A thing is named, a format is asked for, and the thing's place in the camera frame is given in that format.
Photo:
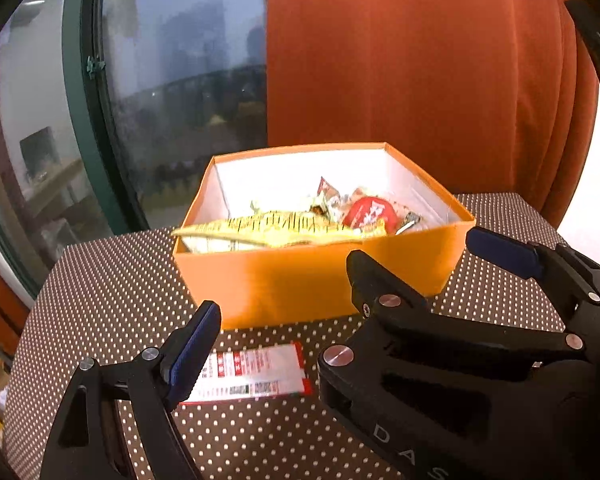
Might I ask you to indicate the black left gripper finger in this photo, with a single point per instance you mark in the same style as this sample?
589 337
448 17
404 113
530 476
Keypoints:
87 440

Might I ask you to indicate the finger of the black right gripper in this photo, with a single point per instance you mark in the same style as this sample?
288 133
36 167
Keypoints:
552 269
380 284

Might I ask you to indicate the yellow butter chips bag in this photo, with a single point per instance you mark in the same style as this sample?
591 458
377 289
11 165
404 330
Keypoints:
272 230

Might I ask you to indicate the red white sachet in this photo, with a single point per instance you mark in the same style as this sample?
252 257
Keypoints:
252 374

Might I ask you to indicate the red rice cracker packet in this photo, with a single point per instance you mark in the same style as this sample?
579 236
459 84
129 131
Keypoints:
330 203

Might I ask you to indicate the orange cardboard box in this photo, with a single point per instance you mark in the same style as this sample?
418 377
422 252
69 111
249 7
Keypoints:
267 287

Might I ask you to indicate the orange curtain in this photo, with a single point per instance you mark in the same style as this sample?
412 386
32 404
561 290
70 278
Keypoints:
485 95

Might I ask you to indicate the green framed window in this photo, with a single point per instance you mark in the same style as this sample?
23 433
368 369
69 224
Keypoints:
110 111

